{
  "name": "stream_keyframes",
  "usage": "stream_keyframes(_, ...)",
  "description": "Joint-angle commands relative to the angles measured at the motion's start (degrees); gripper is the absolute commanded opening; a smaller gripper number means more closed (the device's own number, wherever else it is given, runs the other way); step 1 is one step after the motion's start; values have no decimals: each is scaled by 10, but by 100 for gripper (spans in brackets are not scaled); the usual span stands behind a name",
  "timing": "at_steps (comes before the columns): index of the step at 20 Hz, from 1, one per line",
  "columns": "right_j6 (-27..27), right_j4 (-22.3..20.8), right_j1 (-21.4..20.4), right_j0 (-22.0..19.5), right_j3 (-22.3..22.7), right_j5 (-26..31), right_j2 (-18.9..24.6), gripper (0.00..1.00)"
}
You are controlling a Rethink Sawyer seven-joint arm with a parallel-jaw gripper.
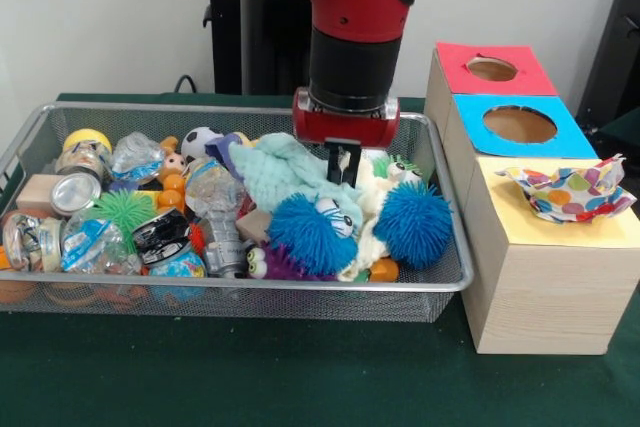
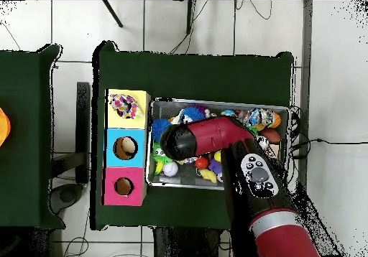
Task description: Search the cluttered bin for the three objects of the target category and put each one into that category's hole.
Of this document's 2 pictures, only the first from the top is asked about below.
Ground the light blue knitted cloth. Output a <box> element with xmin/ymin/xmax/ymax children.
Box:
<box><xmin>227</xmin><ymin>132</ymin><xmax>364</xmax><ymax>213</ymax></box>

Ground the dark green table cloth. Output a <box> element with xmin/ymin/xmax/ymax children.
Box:
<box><xmin>0</xmin><ymin>92</ymin><xmax>640</xmax><ymax>427</ymax></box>

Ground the green spiky ball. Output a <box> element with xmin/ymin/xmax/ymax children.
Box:
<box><xmin>92</xmin><ymin>190</ymin><xmax>157</xmax><ymax>248</ymax></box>

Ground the green spiky toy with eyes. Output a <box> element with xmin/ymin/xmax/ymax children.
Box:
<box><xmin>372</xmin><ymin>154</ymin><xmax>426</xmax><ymax>187</ymax></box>

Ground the polka dot cloth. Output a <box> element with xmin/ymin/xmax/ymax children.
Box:
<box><xmin>493</xmin><ymin>154</ymin><xmax>639</xmax><ymax>224</ymax></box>

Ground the silver mesh bin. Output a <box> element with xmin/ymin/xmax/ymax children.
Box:
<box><xmin>0</xmin><ymin>101</ymin><xmax>474</xmax><ymax>324</ymax></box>

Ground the blue spiky ball with eyes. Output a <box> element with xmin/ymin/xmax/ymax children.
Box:
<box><xmin>267</xmin><ymin>194</ymin><xmax>364</xmax><ymax>278</ymax></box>

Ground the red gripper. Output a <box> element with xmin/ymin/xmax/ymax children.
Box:
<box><xmin>292</xmin><ymin>86</ymin><xmax>402</xmax><ymax>187</ymax></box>

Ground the cream knitted cloth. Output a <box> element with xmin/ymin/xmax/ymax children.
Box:
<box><xmin>337</xmin><ymin>146</ymin><xmax>401</xmax><ymax>283</ymax></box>

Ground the purple spiky toy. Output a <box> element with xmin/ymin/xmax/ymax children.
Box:
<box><xmin>244</xmin><ymin>241</ymin><xmax>334</xmax><ymax>282</ymax></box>

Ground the wooden box with three holes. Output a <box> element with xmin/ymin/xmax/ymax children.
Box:
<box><xmin>423</xmin><ymin>41</ymin><xmax>640</xmax><ymax>356</ymax></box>

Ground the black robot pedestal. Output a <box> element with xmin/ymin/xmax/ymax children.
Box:
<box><xmin>202</xmin><ymin>0</ymin><xmax>314</xmax><ymax>97</ymax></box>

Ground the black and white soccer ball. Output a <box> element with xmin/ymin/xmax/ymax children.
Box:
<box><xmin>180</xmin><ymin>126</ymin><xmax>224</xmax><ymax>163</ymax></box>

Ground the black cable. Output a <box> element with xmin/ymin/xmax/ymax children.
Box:
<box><xmin>172</xmin><ymin>74</ymin><xmax>201</xmax><ymax>95</ymax></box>

